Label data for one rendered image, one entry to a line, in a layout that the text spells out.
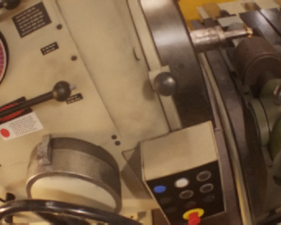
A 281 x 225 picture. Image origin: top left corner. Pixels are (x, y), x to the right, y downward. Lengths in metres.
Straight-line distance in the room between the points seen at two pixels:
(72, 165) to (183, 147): 0.21
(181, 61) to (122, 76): 0.18
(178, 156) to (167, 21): 0.30
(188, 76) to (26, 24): 0.40
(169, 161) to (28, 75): 0.31
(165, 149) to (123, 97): 0.13
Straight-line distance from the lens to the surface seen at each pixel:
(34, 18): 0.56
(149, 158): 0.67
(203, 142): 0.66
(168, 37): 0.75
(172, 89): 0.58
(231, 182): 1.47
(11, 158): 0.81
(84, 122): 0.68
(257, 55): 0.95
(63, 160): 0.67
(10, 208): 0.56
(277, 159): 0.75
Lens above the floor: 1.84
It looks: 40 degrees down
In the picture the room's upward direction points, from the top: 24 degrees counter-clockwise
